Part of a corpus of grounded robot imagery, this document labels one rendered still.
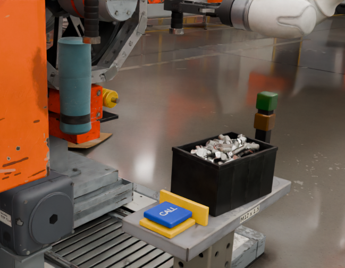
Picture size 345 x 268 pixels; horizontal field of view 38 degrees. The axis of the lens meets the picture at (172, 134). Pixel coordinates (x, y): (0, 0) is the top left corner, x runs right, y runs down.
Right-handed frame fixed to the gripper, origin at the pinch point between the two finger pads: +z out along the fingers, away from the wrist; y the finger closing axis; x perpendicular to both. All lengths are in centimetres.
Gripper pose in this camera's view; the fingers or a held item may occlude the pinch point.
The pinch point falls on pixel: (178, 5)
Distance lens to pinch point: 151.3
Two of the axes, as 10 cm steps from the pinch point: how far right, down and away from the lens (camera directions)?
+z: -7.8, -2.4, 5.8
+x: 0.5, -9.5, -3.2
